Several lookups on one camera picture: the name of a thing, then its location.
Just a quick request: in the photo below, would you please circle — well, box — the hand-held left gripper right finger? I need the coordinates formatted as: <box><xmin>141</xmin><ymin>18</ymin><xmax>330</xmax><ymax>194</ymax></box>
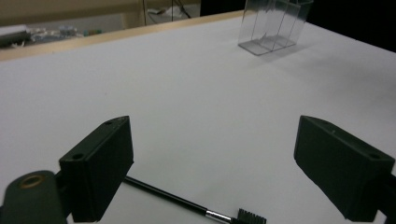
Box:
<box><xmin>293</xmin><ymin>115</ymin><xmax>396</xmax><ymax>223</ymax></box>

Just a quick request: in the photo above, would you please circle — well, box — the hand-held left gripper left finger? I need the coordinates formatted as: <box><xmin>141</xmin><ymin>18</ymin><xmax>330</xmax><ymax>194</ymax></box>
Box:
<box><xmin>59</xmin><ymin>115</ymin><xmax>134</xmax><ymax>223</ymax></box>

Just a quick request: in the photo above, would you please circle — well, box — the clear acrylic organizer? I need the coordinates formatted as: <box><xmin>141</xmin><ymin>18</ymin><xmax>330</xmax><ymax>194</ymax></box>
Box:
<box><xmin>237</xmin><ymin>0</ymin><xmax>314</xmax><ymax>57</ymax></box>

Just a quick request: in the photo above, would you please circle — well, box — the blue green plastic bag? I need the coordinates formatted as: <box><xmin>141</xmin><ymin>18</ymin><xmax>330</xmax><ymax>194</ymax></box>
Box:
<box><xmin>82</xmin><ymin>28</ymin><xmax>104</xmax><ymax>37</ymax></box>

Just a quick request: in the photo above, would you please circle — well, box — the clear bluish plastic wrap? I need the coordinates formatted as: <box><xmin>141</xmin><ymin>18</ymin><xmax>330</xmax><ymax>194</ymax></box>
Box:
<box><xmin>29</xmin><ymin>25</ymin><xmax>83</xmax><ymax>43</ymax></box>

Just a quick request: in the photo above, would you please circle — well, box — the wooden shelf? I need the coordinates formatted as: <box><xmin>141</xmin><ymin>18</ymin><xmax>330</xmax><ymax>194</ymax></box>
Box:
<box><xmin>0</xmin><ymin>0</ymin><xmax>202</xmax><ymax>31</ymax></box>

